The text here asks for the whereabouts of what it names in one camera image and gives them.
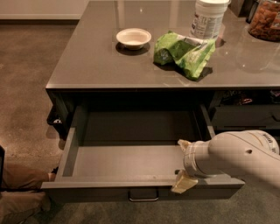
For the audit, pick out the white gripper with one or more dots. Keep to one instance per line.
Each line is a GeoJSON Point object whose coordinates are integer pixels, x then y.
{"type": "Point", "coordinates": [190, 159]}

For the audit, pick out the grey top drawer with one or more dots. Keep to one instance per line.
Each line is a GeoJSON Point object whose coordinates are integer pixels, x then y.
{"type": "Point", "coordinates": [133, 155]}

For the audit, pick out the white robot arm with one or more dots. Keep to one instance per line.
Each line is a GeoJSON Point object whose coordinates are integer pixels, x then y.
{"type": "Point", "coordinates": [250, 155]}

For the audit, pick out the right upper drawer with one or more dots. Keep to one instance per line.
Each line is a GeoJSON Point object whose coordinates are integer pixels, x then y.
{"type": "Point", "coordinates": [246, 117]}

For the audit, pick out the green chip bag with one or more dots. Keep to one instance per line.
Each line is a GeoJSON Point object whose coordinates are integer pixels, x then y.
{"type": "Point", "coordinates": [189, 54]}

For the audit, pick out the grey counter cabinet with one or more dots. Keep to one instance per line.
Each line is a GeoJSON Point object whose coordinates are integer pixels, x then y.
{"type": "Point", "coordinates": [134, 75]}

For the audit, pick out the black caster wheel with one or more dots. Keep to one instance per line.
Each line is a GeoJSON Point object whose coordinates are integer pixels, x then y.
{"type": "Point", "coordinates": [54, 120]}

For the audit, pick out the white paper bowl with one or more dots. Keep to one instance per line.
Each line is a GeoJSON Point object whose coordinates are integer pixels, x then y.
{"type": "Point", "coordinates": [133, 38]}

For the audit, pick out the white plastic tub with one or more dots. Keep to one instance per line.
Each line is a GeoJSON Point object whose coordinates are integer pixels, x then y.
{"type": "Point", "coordinates": [208, 17]}

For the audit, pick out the jar of brown snacks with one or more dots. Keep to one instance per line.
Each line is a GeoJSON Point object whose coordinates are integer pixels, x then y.
{"type": "Point", "coordinates": [265, 23]}

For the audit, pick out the person's tan trouser legs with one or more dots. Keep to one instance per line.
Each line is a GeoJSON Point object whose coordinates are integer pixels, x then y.
{"type": "Point", "coordinates": [21, 196]}

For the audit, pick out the dark object at left edge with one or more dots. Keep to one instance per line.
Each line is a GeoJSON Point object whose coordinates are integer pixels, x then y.
{"type": "Point", "coordinates": [2, 154]}

